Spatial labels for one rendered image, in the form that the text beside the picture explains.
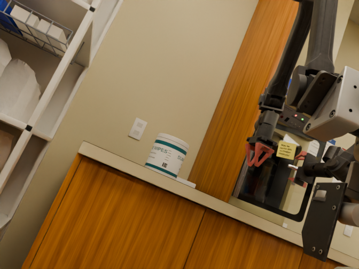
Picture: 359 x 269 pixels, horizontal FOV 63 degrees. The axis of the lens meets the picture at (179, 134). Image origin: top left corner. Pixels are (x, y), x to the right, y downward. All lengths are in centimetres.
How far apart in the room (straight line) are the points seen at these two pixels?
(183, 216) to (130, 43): 111
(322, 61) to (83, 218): 79
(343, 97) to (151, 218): 67
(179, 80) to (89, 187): 104
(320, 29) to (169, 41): 117
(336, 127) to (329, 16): 35
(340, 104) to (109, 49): 140
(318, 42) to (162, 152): 61
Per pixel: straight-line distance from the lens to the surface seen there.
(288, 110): 149
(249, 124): 136
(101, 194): 96
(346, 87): 61
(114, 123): 167
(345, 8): 205
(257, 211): 148
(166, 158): 106
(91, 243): 99
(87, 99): 168
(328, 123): 59
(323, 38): 82
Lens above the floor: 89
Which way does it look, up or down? 11 degrees up
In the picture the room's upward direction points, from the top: 23 degrees clockwise
